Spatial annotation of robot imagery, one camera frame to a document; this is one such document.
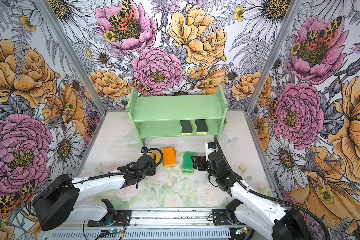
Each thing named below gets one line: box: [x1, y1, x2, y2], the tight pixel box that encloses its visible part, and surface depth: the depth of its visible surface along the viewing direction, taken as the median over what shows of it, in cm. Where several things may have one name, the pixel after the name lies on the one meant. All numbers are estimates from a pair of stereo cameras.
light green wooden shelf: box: [126, 84, 228, 147], surface depth 96 cm
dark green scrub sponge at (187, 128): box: [180, 120, 193, 135], surface depth 96 cm
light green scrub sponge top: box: [182, 151, 196, 171], surface depth 92 cm
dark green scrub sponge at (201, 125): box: [195, 119, 208, 134], surface depth 96 cm
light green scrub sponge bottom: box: [181, 170, 195, 175], surface depth 91 cm
